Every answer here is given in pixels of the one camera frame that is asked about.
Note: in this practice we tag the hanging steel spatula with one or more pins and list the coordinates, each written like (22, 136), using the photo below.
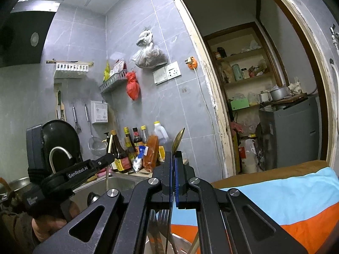
(76, 121)

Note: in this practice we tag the person's left hand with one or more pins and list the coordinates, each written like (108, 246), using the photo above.
(53, 225)

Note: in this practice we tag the wooden shelf unit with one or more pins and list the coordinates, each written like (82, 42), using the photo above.
(246, 58)

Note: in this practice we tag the black range hood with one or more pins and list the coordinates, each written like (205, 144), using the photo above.
(23, 37)

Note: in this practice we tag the yellow packet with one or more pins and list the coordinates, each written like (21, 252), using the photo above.
(106, 72)

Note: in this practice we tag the steel fork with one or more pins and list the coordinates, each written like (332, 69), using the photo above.
(161, 219)

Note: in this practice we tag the green box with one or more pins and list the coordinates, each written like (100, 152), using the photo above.
(239, 104)

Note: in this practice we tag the chrome sink faucet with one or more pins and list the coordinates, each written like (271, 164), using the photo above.
(59, 149)

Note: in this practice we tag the orange seasoning packet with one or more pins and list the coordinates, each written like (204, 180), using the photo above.
(151, 153)

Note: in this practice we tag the clear bag of dried goods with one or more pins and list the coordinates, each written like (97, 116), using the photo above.
(149, 57)

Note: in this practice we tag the pale green thermos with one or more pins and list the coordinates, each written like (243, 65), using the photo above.
(237, 72)

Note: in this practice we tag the red plastic bag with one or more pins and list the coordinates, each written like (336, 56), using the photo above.
(133, 86)

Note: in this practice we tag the grey washing machine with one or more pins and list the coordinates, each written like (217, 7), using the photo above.
(291, 132)

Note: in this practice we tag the white door frame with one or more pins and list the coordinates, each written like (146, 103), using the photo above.
(212, 84)

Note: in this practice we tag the wooden cutting board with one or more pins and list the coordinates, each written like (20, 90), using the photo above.
(291, 99)

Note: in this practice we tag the white wall rack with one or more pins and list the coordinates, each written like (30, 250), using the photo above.
(70, 70)

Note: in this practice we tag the dark soy sauce bottle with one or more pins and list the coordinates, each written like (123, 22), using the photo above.
(121, 156)

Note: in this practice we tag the white wall box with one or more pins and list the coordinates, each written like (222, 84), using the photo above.
(99, 112)

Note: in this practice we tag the steel cooking pot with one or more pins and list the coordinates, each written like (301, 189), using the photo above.
(278, 92)

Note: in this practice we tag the steel spoon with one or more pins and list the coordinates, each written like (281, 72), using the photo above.
(93, 199)

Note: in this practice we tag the blue and orange cloth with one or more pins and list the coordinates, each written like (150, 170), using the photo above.
(278, 201)

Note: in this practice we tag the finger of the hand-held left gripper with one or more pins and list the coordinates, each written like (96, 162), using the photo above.
(103, 161)

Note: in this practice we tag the white wall socket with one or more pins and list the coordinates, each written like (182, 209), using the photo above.
(167, 72)

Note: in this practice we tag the slim yellow cap bottle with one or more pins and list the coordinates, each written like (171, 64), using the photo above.
(144, 135)

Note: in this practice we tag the hanging steel strainer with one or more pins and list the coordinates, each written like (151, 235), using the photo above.
(94, 140)

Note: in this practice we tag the blue and white packet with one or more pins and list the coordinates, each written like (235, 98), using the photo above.
(139, 158)

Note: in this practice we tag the white knotted plastic bag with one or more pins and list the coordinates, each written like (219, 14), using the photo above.
(145, 38)

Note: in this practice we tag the red cap sauce bottle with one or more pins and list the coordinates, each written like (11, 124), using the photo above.
(137, 137)

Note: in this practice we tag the hanging kitchen knife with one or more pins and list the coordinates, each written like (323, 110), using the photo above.
(60, 105)

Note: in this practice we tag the white plastic jug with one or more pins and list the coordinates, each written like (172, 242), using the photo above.
(249, 156)

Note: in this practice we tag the dark grey appliance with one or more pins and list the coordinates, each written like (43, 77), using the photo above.
(34, 148)

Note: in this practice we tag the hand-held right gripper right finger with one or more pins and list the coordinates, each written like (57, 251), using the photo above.
(181, 185)

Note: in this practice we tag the black wok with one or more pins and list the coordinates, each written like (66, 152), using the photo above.
(62, 135)

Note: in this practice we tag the steel sink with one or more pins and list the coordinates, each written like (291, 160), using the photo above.
(119, 185)

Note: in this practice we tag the wooden chopstick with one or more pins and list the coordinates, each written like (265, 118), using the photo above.
(194, 243)
(110, 148)

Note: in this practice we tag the grey wall rack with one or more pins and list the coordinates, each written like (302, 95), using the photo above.
(112, 83)

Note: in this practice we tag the red and white packet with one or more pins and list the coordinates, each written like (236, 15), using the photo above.
(119, 67)

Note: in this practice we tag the person's left forearm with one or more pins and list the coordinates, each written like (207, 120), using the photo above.
(16, 230)

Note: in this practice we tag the cooking oil jug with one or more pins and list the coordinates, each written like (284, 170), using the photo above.
(161, 133)

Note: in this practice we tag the pink sponge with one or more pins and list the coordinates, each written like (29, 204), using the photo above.
(101, 174)

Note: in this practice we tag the gold spoon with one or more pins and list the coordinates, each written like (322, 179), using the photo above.
(178, 140)

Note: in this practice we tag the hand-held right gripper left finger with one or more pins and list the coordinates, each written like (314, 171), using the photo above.
(165, 180)

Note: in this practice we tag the yellow cap sauce bottle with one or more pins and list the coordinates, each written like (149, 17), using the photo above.
(129, 143)

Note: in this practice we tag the orange plug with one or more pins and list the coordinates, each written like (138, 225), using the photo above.
(191, 63)

